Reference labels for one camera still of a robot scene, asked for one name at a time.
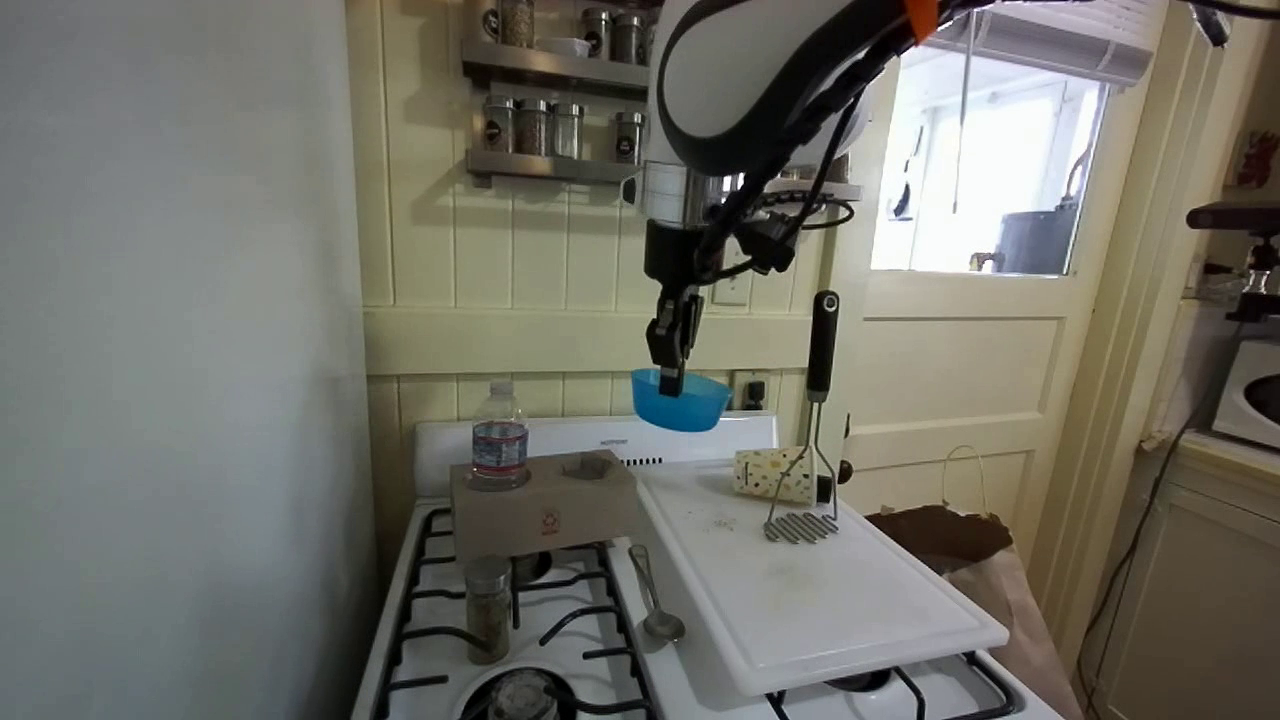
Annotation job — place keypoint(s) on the metal spice shelf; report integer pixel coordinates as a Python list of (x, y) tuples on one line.
[(562, 167), (562, 65)]

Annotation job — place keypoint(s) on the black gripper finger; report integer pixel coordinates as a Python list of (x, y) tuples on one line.
[(690, 343), (660, 324)]

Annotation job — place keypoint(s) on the glass pepper shaker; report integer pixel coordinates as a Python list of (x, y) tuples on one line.
[(491, 617)]

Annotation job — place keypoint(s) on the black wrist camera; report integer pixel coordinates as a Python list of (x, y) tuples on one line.
[(785, 234)]

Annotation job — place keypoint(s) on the cream cabinet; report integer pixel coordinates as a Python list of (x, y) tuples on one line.
[(1200, 603)]

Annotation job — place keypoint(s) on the white gas stove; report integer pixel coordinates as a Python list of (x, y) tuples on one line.
[(442, 584)]

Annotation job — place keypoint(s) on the clear plastic water bottle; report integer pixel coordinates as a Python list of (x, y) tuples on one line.
[(501, 443)]

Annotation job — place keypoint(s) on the white window blind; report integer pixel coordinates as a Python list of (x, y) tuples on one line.
[(1065, 33)]

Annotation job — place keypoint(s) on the black wall outlet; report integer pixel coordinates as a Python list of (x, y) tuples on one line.
[(755, 392)]

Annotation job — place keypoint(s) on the spice jar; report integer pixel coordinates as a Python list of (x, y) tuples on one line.
[(528, 127), (599, 33), (568, 131), (498, 127), (498, 23), (627, 37), (630, 133)]

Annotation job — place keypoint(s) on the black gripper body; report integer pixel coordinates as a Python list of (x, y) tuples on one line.
[(681, 255)]

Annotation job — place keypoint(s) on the black stove grate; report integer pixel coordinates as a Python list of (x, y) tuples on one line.
[(442, 627), (986, 685)]

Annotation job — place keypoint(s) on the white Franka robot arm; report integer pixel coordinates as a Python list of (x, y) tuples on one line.
[(745, 65)]

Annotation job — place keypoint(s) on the white refrigerator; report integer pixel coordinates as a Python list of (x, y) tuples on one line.
[(172, 363)]

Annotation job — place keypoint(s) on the brown paper bag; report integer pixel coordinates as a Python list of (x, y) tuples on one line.
[(961, 541)]

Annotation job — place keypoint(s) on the round stove burner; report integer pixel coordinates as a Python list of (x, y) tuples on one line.
[(520, 699)]

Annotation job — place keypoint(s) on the blue bowl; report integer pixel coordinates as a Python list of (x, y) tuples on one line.
[(686, 406)]

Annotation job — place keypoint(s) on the metal spoon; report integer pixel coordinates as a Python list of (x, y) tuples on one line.
[(654, 605)]

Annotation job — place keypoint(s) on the dark bin outside window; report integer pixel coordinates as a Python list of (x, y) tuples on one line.
[(1036, 243)]

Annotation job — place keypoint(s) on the white cutting board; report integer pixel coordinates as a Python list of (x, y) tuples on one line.
[(814, 584)]

